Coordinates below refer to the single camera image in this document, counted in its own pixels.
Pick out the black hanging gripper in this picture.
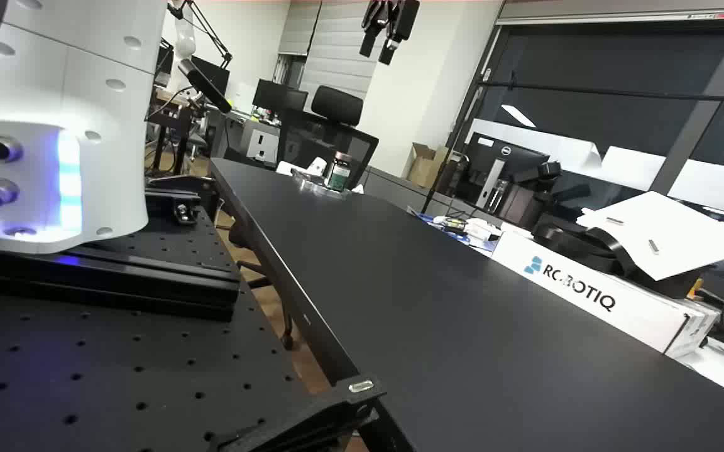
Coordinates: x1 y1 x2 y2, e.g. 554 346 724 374
360 0 419 64

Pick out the black computer monitor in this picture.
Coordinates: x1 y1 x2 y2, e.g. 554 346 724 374
254 79 306 115

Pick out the black table clamp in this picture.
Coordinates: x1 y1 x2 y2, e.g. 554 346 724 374
208 377 398 452

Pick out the green bottle with white cap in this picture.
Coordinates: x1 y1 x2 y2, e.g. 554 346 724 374
326 152 351 190

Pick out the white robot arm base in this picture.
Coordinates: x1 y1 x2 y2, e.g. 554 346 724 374
0 0 166 254

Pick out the white Robotiq cardboard box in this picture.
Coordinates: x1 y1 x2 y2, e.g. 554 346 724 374
491 231 718 356

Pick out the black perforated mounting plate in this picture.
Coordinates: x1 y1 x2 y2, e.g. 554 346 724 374
0 211 315 452

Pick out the black office chair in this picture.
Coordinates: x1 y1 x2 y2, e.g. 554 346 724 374
278 86 378 189

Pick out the black bag in box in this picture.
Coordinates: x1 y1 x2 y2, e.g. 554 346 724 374
531 216 642 278

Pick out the brown cardboard box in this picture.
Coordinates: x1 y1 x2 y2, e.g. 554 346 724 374
405 142 448 189

